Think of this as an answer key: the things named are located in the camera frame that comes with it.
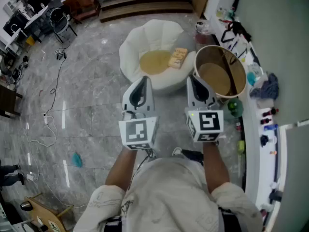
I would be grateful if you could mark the metal mug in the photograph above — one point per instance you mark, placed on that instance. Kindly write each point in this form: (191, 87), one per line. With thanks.
(26, 206)

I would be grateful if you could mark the dark blue cloth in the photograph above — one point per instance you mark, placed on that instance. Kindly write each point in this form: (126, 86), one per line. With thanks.
(264, 140)

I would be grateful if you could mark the person's white shirt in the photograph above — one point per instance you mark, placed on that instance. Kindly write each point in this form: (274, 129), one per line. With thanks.
(169, 197)

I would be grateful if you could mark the yellow-green bottle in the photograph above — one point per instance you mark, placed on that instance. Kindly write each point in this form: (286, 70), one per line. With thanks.
(241, 146)

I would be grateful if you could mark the yellow book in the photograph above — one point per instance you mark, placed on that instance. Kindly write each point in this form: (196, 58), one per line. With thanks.
(178, 58)

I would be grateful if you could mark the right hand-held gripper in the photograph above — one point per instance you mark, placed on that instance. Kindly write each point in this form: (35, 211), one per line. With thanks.
(207, 121)

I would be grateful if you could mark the yellow bin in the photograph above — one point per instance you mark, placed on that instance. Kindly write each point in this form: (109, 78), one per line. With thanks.
(30, 40)

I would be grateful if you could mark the red bin with plastic bag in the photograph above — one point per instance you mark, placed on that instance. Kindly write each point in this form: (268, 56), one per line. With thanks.
(202, 39)

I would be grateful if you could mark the teal bag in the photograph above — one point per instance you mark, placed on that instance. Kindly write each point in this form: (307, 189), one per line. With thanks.
(251, 78)

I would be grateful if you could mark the grey roller blind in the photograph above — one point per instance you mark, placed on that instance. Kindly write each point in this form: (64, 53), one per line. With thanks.
(277, 45)
(297, 178)

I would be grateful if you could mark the white desk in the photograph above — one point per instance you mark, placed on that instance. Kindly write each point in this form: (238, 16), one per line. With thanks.
(36, 16)

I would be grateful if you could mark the clear plastic bag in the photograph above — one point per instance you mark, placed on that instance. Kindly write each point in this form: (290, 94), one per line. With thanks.
(254, 68)

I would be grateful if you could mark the blue checked cloth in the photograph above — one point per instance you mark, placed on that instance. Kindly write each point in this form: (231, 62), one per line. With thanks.
(268, 88)

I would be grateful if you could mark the person's white shoe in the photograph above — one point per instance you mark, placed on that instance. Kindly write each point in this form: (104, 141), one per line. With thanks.
(177, 150)

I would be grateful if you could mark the small wooden table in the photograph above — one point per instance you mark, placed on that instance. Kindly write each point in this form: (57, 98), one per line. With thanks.
(46, 214)

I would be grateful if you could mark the blue bottle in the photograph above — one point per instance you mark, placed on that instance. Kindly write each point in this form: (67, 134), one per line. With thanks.
(270, 127)

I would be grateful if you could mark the dark wooden bench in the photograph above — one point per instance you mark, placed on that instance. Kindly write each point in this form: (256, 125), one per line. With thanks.
(7, 100)

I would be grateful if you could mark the person's left forearm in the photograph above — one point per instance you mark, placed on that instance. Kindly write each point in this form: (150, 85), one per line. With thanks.
(120, 168)

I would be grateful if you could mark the white power adapter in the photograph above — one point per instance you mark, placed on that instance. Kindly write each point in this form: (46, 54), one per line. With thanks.
(30, 177)

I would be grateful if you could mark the white flower-shaped floor cushion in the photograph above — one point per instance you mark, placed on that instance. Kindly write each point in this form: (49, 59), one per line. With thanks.
(152, 35)

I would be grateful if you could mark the wooden cabinet with white top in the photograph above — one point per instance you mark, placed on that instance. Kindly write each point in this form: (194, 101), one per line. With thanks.
(82, 4)

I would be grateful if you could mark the wooden steps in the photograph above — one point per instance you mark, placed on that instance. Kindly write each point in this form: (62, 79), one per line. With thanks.
(144, 8)

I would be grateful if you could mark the person's blue jeans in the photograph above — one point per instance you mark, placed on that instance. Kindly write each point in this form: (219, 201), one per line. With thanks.
(192, 155)

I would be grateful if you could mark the black monitor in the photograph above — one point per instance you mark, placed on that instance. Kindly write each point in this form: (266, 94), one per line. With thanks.
(12, 25)

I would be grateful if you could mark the person's right forearm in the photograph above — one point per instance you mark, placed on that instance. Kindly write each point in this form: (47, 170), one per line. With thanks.
(214, 168)

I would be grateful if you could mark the teal cloth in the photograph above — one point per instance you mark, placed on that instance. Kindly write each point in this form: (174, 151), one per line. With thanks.
(77, 160)

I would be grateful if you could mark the white tote bag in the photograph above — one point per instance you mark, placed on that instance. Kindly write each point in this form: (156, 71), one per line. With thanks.
(241, 47)

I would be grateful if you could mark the black and white chair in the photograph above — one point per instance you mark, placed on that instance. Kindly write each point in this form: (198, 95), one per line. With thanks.
(59, 20)

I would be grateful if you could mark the small black white device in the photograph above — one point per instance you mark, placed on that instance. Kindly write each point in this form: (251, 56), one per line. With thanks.
(59, 54)

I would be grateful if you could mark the yellowish drink bottle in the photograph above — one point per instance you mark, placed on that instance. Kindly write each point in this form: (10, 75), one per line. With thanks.
(219, 12)

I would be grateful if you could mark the green drink bottle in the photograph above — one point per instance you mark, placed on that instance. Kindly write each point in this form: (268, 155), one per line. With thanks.
(231, 12)

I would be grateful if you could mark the dark red bottle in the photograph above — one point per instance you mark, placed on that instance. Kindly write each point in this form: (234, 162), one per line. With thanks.
(270, 112)
(265, 121)

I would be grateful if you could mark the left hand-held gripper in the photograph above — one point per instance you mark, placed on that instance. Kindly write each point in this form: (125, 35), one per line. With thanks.
(138, 133)

